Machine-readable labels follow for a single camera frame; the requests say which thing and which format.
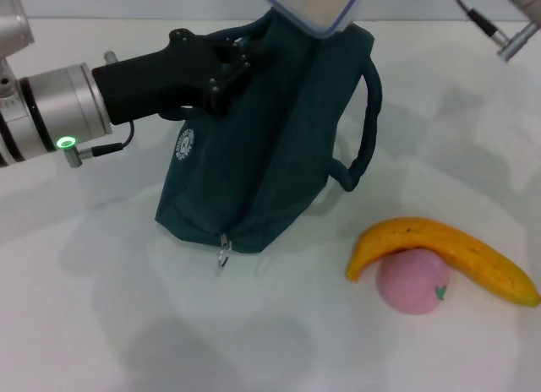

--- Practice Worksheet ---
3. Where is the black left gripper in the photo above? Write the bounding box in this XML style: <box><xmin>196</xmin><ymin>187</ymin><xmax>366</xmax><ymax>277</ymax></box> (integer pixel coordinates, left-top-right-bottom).
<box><xmin>91</xmin><ymin>28</ymin><xmax>272</xmax><ymax>125</ymax></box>

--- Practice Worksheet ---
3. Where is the clear lunch box blue seal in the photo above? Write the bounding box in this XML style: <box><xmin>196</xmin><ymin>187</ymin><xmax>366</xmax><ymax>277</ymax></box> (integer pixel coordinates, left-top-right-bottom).
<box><xmin>256</xmin><ymin>0</ymin><xmax>368</xmax><ymax>41</ymax></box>

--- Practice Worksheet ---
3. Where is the dark teal insulated lunch bag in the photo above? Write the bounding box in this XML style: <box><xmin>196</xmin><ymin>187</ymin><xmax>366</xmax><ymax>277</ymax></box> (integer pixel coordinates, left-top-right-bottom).
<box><xmin>154</xmin><ymin>7</ymin><xmax>384</xmax><ymax>256</ymax></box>

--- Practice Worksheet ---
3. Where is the pink toy peach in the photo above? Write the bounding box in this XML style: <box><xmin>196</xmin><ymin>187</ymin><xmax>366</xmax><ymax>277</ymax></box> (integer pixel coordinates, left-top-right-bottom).
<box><xmin>376</xmin><ymin>248</ymin><xmax>451</xmax><ymax>317</ymax></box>

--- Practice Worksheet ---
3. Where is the yellow banana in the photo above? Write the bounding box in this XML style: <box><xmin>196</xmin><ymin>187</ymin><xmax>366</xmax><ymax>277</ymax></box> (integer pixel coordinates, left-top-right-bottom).
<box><xmin>346</xmin><ymin>216</ymin><xmax>541</xmax><ymax>308</ymax></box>

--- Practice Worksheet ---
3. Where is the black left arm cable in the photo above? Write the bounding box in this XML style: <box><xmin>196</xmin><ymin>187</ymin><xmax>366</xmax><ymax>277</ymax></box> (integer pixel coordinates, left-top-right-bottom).
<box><xmin>79</xmin><ymin>120</ymin><xmax>136</xmax><ymax>159</ymax></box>

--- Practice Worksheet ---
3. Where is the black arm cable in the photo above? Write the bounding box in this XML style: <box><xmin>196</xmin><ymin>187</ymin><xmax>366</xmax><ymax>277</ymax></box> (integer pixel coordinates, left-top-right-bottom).
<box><xmin>79</xmin><ymin>120</ymin><xmax>136</xmax><ymax>159</ymax></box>
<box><xmin>450</xmin><ymin>0</ymin><xmax>505</xmax><ymax>43</ymax></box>

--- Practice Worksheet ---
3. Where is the silver zipper pull ring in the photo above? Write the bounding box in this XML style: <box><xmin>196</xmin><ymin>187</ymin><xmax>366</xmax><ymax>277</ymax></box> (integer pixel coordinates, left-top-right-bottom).
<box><xmin>213</xmin><ymin>233</ymin><xmax>234</xmax><ymax>271</ymax></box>

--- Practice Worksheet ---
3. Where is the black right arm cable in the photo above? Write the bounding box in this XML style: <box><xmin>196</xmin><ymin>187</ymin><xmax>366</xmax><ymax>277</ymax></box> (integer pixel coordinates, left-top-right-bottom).
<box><xmin>450</xmin><ymin>0</ymin><xmax>505</xmax><ymax>43</ymax></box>

